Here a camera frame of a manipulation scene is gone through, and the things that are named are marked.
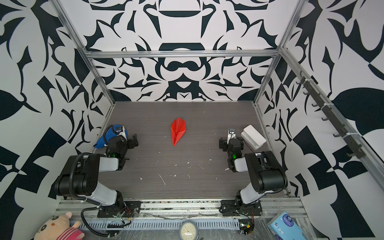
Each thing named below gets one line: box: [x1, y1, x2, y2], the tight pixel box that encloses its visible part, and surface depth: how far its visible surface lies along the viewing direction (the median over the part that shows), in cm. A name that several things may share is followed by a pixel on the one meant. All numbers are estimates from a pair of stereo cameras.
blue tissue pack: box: [266, 211, 309, 240], surface depth 67 cm
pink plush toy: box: [34, 212, 85, 240], surface depth 65 cm
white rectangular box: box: [240, 124, 267, 151], surface depth 97 cm
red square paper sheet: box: [171, 117, 187, 147], surface depth 103 cm
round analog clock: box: [180, 222, 197, 240], surface depth 67 cm
